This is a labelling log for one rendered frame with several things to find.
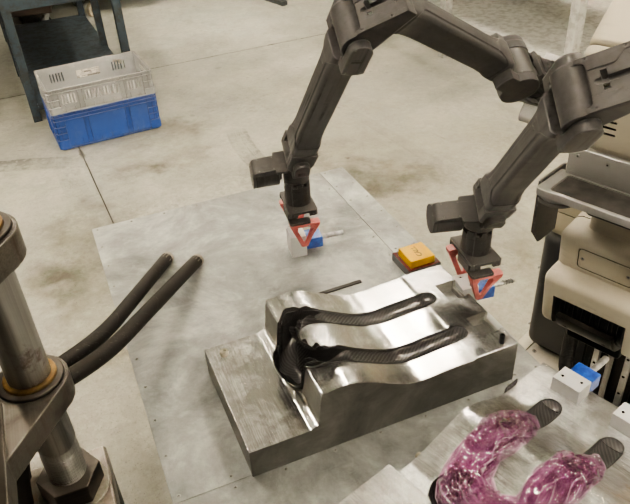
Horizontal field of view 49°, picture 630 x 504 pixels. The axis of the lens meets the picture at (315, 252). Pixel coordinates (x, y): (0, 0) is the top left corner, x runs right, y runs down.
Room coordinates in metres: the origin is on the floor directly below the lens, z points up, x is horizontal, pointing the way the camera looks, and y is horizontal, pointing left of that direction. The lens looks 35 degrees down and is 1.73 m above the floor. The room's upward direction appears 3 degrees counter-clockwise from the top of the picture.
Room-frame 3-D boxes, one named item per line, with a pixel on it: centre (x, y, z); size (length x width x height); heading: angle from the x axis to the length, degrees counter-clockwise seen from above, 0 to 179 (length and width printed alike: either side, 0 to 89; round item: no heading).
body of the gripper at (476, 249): (1.11, -0.32, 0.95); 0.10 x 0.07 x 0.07; 14
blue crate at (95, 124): (3.91, 1.22, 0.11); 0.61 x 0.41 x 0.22; 114
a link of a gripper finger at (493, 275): (1.09, -0.32, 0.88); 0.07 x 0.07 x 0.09; 14
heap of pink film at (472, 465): (0.62, -0.27, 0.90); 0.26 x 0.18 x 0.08; 128
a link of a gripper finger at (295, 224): (1.31, 0.02, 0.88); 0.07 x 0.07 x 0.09; 13
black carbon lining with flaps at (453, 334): (0.91, -0.08, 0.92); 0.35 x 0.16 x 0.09; 111
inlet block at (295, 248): (1.35, -0.01, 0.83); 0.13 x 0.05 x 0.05; 104
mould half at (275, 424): (0.92, -0.07, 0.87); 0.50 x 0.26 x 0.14; 111
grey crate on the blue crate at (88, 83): (3.91, 1.22, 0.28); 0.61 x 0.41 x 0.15; 114
